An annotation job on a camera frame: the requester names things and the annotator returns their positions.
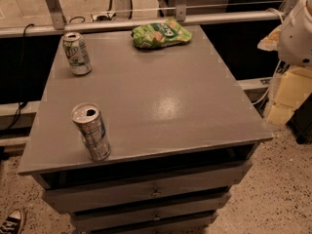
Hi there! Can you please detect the redbull can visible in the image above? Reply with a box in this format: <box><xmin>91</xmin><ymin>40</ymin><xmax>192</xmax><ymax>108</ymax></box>
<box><xmin>71</xmin><ymin>102</ymin><xmax>110</xmax><ymax>162</ymax></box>

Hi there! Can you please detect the white power strip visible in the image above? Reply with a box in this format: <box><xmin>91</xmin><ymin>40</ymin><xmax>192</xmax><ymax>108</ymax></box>
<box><xmin>91</xmin><ymin>13</ymin><xmax>116</xmax><ymax>21</ymax></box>

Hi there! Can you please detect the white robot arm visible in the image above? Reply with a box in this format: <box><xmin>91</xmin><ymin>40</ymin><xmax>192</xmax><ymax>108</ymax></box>
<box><xmin>257</xmin><ymin>0</ymin><xmax>312</xmax><ymax>126</ymax></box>

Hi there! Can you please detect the black white sneaker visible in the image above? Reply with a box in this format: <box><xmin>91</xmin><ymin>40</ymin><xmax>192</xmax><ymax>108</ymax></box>
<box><xmin>0</xmin><ymin>209</ymin><xmax>25</xmax><ymax>234</ymax></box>

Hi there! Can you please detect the green 7up can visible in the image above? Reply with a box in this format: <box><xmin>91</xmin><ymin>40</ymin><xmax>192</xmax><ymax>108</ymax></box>
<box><xmin>61</xmin><ymin>32</ymin><xmax>92</xmax><ymax>76</ymax></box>

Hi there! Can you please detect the metal railing frame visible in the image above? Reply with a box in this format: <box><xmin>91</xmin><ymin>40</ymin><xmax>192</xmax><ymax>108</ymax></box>
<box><xmin>0</xmin><ymin>0</ymin><xmax>298</xmax><ymax>38</ymax></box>

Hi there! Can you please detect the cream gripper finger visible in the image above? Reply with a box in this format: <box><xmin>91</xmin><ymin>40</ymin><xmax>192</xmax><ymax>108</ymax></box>
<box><xmin>257</xmin><ymin>25</ymin><xmax>281</xmax><ymax>52</ymax></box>
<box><xmin>265</xmin><ymin>65</ymin><xmax>312</xmax><ymax>126</ymax></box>

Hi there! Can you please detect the green rice chip bag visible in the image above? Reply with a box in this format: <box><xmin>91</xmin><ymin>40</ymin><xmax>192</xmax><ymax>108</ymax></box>
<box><xmin>131</xmin><ymin>19</ymin><xmax>192</xmax><ymax>49</ymax></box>

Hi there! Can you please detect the grey drawer cabinet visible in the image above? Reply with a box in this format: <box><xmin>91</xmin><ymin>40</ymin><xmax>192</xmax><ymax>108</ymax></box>
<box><xmin>19</xmin><ymin>27</ymin><xmax>272</xmax><ymax>234</ymax></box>

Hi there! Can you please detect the black cable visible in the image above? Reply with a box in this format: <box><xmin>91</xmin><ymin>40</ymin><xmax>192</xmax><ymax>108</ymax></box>
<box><xmin>3</xmin><ymin>22</ymin><xmax>36</xmax><ymax>132</ymax></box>

